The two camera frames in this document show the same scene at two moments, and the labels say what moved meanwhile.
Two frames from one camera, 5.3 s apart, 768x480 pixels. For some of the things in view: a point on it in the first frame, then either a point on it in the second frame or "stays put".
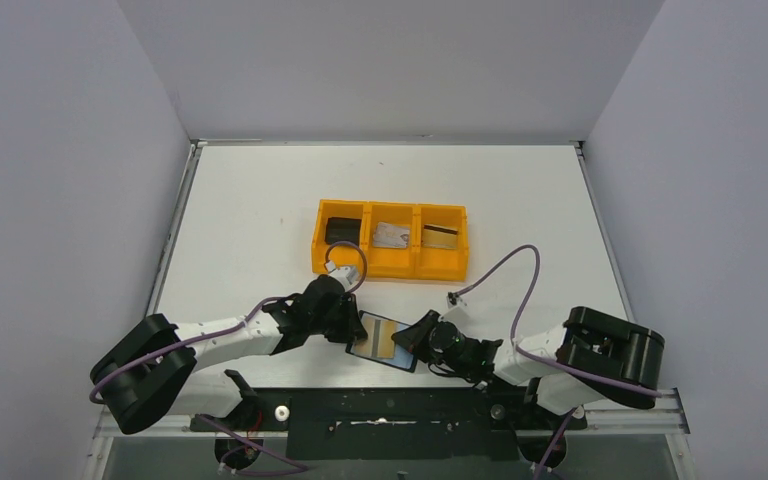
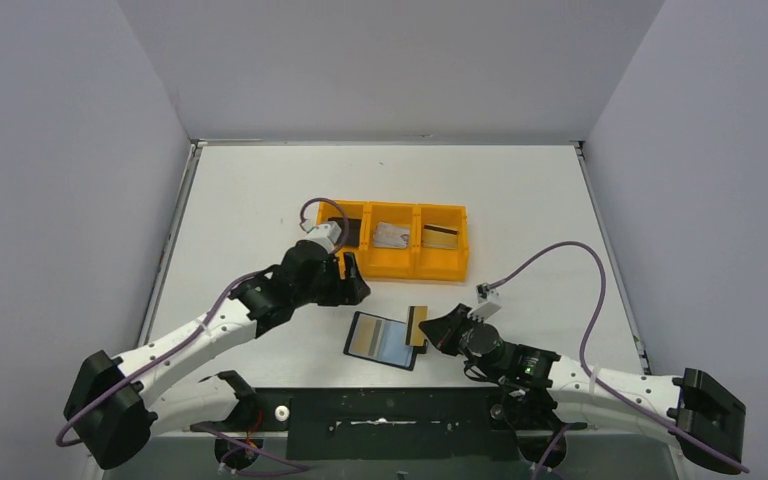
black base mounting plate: x=451 y=422 stays put
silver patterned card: x=391 y=235 stays put
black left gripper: x=345 y=317 -> x=334 y=281
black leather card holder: x=379 y=344 stays put
